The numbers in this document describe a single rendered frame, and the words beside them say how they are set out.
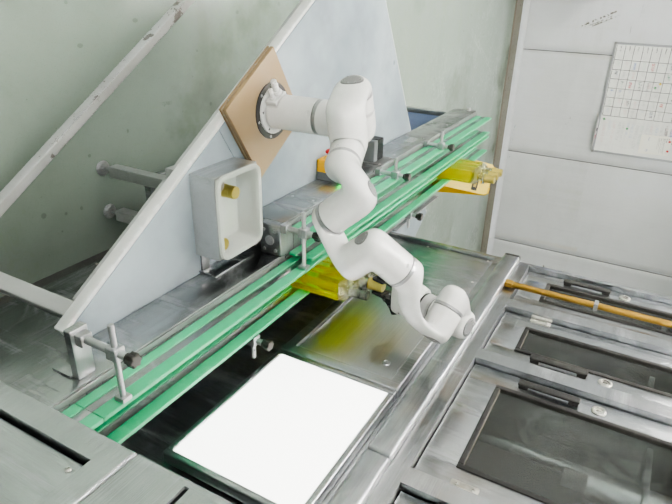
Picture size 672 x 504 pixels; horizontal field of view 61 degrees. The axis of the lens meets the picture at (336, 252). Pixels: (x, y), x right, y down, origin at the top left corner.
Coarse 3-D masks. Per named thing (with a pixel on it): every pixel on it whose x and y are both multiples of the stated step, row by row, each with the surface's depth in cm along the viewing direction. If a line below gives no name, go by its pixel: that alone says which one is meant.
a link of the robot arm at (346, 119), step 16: (352, 80) 141; (368, 80) 143; (336, 96) 136; (352, 96) 135; (368, 96) 140; (336, 112) 132; (352, 112) 132; (336, 128) 134; (352, 128) 133; (336, 144) 134; (352, 144) 134
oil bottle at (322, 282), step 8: (312, 272) 161; (320, 272) 162; (328, 272) 162; (296, 280) 163; (304, 280) 162; (312, 280) 160; (320, 280) 159; (328, 280) 158; (336, 280) 158; (344, 280) 158; (304, 288) 163; (312, 288) 161; (320, 288) 160; (328, 288) 158; (336, 288) 157; (344, 288) 156; (328, 296) 159; (336, 296) 158; (344, 296) 157
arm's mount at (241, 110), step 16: (272, 48) 155; (256, 64) 153; (272, 64) 156; (256, 80) 152; (240, 96) 147; (256, 96) 153; (224, 112) 145; (240, 112) 149; (256, 112) 154; (240, 128) 150; (256, 128) 156; (240, 144) 154; (256, 144) 158; (272, 144) 165; (256, 160) 160; (272, 160) 166
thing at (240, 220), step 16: (224, 176) 139; (240, 176) 153; (256, 176) 151; (240, 192) 155; (256, 192) 153; (224, 208) 153; (240, 208) 158; (256, 208) 155; (224, 224) 154; (240, 224) 160; (256, 224) 157; (240, 240) 156; (256, 240) 157; (224, 256) 146
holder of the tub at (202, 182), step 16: (224, 160) 151; (240, 160) 151; (192, 176) 140; (208, 176) 139; (192, 192) 143; (208, 192) 140; (192, 208) 145; (208, 208) 142; (208, 224) 144; (208, 240) 146; (208, 256) 148; (240, 256) 161; (208, 272) 152; (224, 272) 153
